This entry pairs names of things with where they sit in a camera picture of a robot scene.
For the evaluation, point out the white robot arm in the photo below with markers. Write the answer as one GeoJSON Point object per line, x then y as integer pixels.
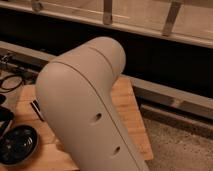
{"type": "Point", "coordinates": [74, 95]}

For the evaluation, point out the dark ceramic bowl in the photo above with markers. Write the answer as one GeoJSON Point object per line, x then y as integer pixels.
{"type": "Point", "coordinates": [18, 144]}

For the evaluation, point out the black striped flat block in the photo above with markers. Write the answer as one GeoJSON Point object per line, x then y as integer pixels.
{"type": "Point", "coordinates": [36, 108]}

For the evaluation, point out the wooden board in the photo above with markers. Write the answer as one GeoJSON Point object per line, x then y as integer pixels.
{"type": "Point", "coordinates": [49, 155]}

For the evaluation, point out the black object at left edge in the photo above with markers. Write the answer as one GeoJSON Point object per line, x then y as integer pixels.
{"type": "Point", "coordinates": [6, 116]}

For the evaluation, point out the metal window rail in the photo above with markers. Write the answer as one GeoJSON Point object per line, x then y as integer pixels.
{"type": "Point", "coordinates": [25, 55]}

